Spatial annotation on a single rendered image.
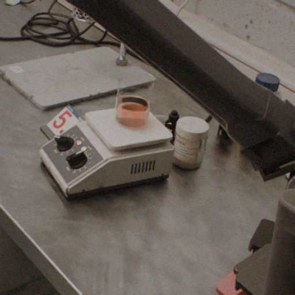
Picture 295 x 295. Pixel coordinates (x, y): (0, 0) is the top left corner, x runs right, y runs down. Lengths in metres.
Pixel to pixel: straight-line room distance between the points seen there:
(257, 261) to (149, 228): 0.53
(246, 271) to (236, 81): 0.31
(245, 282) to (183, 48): 0.31
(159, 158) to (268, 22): 0.46
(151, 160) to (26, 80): 0.42
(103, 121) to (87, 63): 0.41
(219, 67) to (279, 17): 0.69
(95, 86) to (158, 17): 0.72
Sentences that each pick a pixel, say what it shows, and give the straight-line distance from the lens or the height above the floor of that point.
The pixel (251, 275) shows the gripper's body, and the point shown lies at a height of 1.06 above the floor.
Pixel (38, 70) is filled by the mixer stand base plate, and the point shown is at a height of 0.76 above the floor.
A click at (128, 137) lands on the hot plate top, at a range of 1.13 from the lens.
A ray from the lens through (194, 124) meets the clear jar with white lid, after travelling 1.21.
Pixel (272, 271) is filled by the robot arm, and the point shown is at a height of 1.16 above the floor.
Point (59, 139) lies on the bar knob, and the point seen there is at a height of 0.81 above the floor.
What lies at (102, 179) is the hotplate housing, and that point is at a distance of 1.12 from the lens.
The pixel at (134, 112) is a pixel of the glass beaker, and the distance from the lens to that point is 1.13.
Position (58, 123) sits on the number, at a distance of 1.29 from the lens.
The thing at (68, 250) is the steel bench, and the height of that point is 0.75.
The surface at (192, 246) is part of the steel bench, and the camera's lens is 1.06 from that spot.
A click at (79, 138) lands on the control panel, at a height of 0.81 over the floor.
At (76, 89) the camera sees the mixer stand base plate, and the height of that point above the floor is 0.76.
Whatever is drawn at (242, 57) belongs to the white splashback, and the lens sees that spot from 1.48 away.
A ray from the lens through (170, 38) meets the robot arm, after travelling 0.75.
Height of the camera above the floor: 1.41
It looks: 31 degrees down
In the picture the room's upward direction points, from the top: 8 degrees clockwise
